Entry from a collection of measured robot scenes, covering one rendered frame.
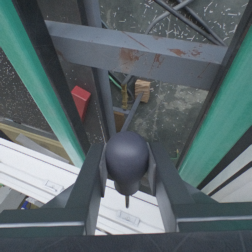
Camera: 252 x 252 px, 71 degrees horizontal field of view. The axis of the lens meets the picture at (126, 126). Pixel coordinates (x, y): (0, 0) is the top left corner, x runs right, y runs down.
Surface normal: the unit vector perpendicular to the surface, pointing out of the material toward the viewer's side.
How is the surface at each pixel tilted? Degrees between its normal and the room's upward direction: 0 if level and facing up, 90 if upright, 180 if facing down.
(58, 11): 0
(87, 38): 90
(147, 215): 90
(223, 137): 0
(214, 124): 0
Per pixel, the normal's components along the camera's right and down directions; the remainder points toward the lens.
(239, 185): -0.36, 0.75
